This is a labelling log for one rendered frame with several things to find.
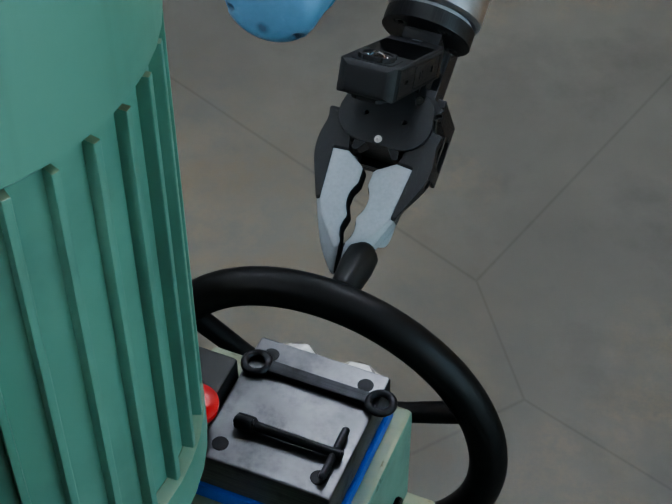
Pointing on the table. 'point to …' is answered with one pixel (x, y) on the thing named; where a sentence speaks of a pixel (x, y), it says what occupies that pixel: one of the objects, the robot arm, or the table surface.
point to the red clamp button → (211, 403)
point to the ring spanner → (319, 383)
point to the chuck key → (295, 439)
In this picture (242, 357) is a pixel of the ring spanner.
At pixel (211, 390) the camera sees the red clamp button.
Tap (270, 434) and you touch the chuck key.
